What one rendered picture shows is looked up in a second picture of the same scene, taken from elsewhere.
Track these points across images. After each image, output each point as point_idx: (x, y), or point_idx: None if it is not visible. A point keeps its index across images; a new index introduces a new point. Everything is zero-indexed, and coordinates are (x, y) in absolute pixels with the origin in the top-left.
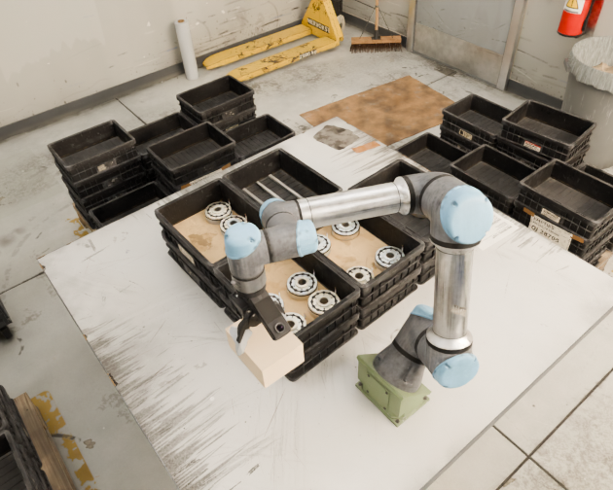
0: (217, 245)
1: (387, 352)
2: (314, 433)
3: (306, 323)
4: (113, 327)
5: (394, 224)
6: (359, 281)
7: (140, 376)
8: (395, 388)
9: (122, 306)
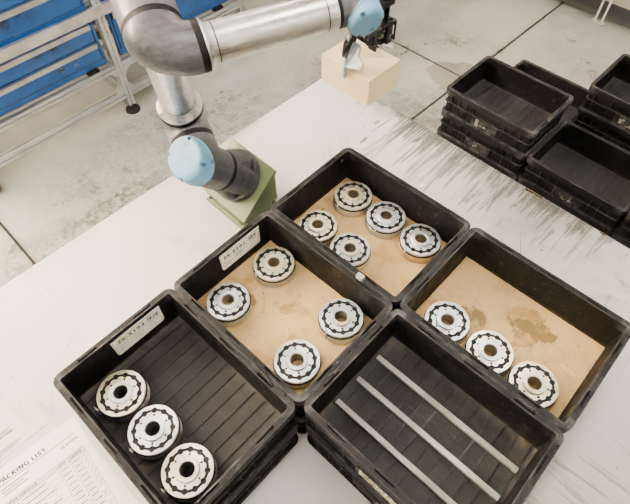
0: (498, 321)
1: (243, 161)
2: (316, 166)
3: (335, 212)
4: (578, 247)
5: (214, 321)
6: (273, 254)
7: (506, 197)
8: (238, 147)
9: (589, 274)
